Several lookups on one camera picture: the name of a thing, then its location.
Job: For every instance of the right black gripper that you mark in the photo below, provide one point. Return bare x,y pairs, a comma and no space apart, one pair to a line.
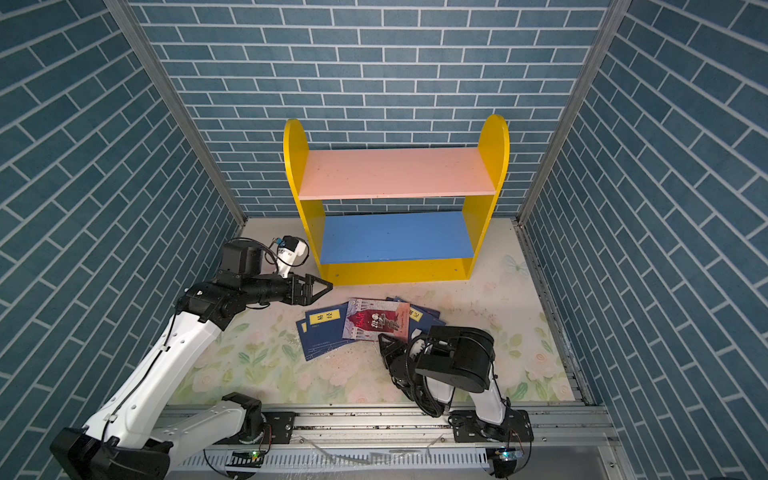
390,351

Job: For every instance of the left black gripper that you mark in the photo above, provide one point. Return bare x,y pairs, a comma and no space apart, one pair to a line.
305,298

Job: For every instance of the pink red cover book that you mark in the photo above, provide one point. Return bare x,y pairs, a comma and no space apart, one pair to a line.
366,319

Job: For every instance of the navy book paw print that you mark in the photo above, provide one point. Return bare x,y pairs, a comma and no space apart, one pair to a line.
324,329

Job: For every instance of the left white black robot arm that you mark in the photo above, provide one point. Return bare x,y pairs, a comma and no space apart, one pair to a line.
122,441

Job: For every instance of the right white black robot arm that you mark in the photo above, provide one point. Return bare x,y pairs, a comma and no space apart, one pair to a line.
430,367

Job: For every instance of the navy book bottom left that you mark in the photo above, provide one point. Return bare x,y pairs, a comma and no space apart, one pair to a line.
302,335

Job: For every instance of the navy book top right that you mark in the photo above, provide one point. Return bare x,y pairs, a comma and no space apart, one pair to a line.
422,322

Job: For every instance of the navy book under right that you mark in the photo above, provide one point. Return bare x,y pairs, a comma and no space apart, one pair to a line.
435,313

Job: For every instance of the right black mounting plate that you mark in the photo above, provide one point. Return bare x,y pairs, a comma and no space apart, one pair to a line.
467,427

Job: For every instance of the black mounting plate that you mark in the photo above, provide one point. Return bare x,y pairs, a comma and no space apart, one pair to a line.
467,427
276,427

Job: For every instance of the yellow pink blue bookshelf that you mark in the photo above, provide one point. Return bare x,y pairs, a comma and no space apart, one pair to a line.
389,248

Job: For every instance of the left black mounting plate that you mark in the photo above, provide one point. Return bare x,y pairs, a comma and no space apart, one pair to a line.
276,427

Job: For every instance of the right green circuit board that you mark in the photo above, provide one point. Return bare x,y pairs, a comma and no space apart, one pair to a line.
503,462

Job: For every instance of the green circuit board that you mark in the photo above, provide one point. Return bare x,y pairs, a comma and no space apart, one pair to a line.
503,462
246,459

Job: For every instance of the left green circuit board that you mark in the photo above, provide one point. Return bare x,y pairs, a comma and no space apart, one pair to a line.
246,459

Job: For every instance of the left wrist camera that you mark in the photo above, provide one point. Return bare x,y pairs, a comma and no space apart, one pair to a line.
291,252

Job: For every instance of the white slotted cable duct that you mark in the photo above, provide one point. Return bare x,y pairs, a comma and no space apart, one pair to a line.
312,460

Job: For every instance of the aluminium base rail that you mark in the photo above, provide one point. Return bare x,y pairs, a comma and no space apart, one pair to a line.
580,440

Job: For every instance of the left aluminium corner post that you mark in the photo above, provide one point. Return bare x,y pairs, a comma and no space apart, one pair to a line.
128,24

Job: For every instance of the aluminium corner post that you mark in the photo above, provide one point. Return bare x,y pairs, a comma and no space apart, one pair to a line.
128,24
596,55

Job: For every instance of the right aluminium corner post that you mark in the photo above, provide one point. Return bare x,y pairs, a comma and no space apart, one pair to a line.
596,55

